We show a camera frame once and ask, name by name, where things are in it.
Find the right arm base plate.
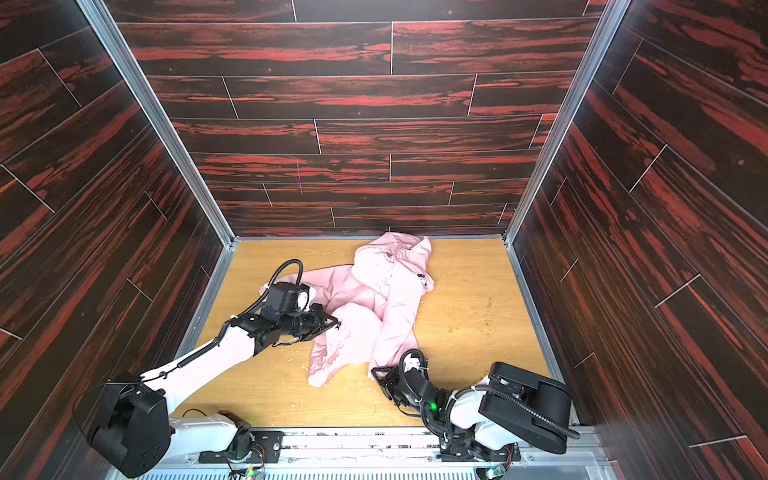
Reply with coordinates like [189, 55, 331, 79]
[437, 429, 521, 465]

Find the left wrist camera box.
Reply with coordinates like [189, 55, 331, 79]
[261, 282, 311, 316]

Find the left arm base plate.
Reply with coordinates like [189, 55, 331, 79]
[198, 429, 285, 465]

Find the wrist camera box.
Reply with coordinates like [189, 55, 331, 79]
[261, 282, 311, 316]
[399, 349, 428, 373]

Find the aluminium front rail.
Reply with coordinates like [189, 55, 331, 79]
[144, 427, 622, 479]

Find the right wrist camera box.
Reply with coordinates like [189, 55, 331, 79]
[399, 349, 428, 373]

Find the pink zip jacket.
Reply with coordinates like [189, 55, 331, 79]
[259, 231, 435, 388]

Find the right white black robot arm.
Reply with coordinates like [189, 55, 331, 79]
[371, 349, 581, 462]

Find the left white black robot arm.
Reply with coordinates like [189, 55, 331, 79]
[84, 303, 340, 478]

